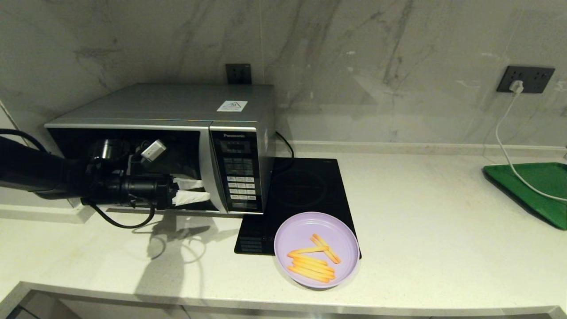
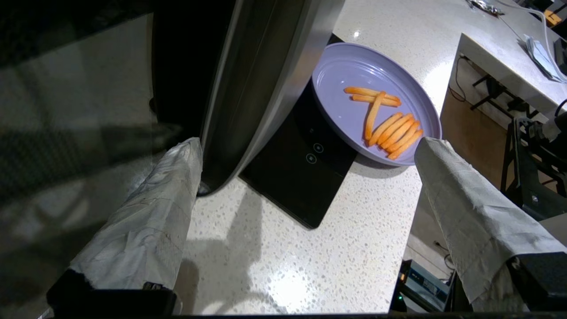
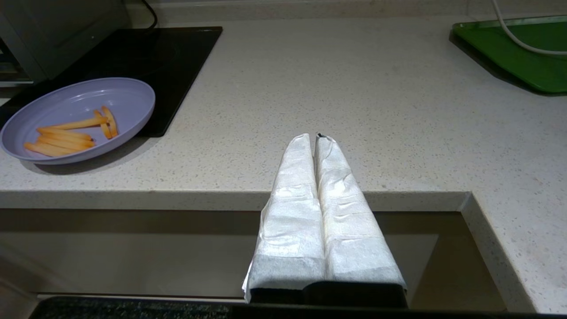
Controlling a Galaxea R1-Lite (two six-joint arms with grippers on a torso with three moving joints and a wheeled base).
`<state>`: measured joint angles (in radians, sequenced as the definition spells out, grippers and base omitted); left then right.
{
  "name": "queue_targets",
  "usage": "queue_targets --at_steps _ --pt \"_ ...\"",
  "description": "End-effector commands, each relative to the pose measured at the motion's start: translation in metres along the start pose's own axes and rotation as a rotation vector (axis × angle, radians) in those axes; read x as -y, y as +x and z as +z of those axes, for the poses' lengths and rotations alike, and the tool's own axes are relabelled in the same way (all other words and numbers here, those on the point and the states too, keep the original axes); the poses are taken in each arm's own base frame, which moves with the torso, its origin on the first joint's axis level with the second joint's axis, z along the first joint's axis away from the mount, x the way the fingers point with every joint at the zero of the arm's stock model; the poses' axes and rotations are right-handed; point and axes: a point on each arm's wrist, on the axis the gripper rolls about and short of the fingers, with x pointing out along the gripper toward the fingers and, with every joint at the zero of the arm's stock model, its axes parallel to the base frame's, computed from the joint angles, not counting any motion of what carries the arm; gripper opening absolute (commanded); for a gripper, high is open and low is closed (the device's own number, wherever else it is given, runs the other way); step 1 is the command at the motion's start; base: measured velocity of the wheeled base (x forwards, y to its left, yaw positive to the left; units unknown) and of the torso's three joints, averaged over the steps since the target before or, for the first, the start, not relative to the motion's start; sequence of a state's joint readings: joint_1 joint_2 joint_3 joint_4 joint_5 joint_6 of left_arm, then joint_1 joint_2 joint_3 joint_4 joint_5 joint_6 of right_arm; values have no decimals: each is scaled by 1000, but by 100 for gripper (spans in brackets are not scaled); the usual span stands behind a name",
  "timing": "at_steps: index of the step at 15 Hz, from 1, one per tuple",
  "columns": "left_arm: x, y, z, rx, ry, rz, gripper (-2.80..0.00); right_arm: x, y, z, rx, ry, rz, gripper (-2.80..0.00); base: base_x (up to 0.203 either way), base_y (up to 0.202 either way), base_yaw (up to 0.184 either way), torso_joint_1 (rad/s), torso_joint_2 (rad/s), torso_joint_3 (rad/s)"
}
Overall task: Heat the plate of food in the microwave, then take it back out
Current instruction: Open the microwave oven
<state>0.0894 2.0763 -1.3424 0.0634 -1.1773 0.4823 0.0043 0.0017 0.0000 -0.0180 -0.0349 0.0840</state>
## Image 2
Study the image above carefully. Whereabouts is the black electronics box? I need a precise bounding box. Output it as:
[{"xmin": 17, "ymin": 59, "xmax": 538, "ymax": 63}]
[{"xmin": 390, "ymin": 259, "xmax": 459, "ymax": 313}]

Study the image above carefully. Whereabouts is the silver foil packet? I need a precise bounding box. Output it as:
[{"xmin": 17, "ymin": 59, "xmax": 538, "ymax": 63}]
[{"xmin": 465, "ymin": 0, "xmax": 505, "ymax": 17}]

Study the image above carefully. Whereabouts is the wrapped left gripper left finger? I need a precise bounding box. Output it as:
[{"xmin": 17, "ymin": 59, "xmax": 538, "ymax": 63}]
[{"xmin": 44, "ymin": 137, "xmax": 204, "ymax": 316}]

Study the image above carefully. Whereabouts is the black metal desk frame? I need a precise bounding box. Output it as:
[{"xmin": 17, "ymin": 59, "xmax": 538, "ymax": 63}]
[{"xmin": 470, "ymin": 73, "xmax": 532, "ymax": 113}]

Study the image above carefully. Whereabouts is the purple plastic plate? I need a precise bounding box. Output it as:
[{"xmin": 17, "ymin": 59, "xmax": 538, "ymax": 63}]
[{"xmin": 311, "ymin": 43, "xmax": 443, "ymax": 167}]

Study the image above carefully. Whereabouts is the black robot chassis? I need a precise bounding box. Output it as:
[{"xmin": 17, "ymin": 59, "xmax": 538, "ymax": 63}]
[{"xmin": 501, "ymin": 100, "xmax": 567, "ymax": 222}]

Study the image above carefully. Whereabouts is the black induction cooktop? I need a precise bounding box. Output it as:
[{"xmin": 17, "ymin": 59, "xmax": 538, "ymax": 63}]
[{"xmin": 239, "ymin": 33, "xmax": 359, "ymax": 230}]

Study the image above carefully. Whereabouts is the wrapped left gripper right finger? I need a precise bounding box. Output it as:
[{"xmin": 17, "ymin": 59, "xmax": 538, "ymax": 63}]
[{"xmin": 413, "ymin": 136, "xmax": 567, "ymax": 313}]

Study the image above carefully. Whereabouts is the glass microwave door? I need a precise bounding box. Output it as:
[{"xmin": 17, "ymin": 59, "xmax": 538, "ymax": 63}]
[{"xmin": 0, "ymin": 0, "xmax": 346, "ymax": 319}]

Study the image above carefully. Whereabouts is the white paper stack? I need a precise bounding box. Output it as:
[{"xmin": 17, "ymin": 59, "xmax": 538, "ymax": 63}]
[{"xmin": 525, "ymin": 35, "xmax": 567, "ymax": 84}]

